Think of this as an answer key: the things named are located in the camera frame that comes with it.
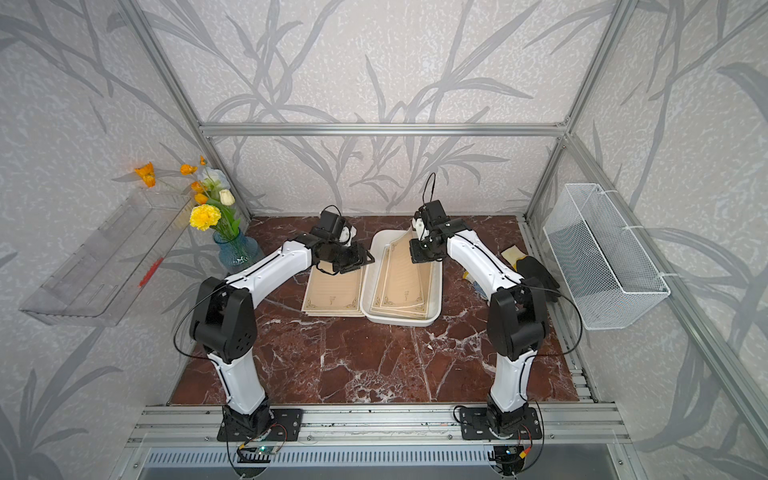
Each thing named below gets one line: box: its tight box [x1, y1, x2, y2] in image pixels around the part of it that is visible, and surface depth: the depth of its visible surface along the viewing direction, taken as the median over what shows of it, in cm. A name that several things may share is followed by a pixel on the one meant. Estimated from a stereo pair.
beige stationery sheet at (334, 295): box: [302, 266, 365, 317], surface depth 98 cm
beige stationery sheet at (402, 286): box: [380, 228, 424, 308], surface depth 101 cm
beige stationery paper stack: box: [370, 227, 433, 320], surface depth 98 cm
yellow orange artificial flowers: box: [134, 155, 241, 237], surface depth 84 cm
